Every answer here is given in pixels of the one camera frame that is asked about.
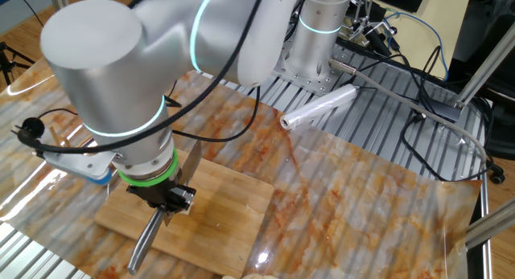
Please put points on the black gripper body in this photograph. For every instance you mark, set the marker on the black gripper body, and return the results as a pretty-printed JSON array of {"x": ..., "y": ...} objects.
[{"x": 157, "y": 194}]

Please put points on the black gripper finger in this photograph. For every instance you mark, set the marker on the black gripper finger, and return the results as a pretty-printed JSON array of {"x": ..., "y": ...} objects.
[
  {"x": 183, "y": 198},
  {"x": 142, "y": 202}
]

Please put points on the steel cleaver knife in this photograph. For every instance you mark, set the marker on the steel cleaver knife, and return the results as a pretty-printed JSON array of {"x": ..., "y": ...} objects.
[{"x": 147, "y": 239}]

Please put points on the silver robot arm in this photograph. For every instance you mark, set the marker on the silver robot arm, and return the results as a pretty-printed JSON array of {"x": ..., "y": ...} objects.
[{"x": 120, "y": 70}]

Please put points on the bamboo cutting board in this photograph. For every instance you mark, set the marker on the bamboo cutting board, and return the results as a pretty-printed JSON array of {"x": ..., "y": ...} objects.
[{"x": 225, "y": 214}]

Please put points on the clear plastic wrap roll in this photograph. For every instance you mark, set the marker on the clear plastic wrap roll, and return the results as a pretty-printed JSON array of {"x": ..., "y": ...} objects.
[{"x": 318, "y": 106}]

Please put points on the marble pattern plastic sheet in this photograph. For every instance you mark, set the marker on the marble pattern plastic sheet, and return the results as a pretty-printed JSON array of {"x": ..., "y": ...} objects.
[{"x": 382, "y": 214}]

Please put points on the black tripod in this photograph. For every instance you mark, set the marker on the black tripod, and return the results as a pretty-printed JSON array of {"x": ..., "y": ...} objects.
[{"x": 4, "y": 50}]

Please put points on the beige board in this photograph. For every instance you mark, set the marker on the beige board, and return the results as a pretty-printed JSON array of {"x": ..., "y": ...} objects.
[{"x": 422, "y": 42}]

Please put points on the black caster wheel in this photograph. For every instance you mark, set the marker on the black caster wheel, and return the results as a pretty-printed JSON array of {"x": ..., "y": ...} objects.
[{"x": 496, "y": 176}]

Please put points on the black office chair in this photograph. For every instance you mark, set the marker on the black office chair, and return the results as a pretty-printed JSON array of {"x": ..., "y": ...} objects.
[{"x": 503, "y": 110}]

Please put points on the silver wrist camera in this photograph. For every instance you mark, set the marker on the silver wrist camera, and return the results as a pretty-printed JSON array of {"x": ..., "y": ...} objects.
[{"x": 76, "y": 164}]

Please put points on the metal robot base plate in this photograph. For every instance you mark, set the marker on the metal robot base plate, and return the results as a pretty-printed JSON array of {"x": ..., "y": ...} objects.
[{"x": 322, "y": 76}]

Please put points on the grey post foot bracket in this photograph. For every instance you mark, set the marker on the grey post foot bracket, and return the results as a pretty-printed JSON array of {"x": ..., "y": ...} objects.
[{"x": 440, "y": 110}]

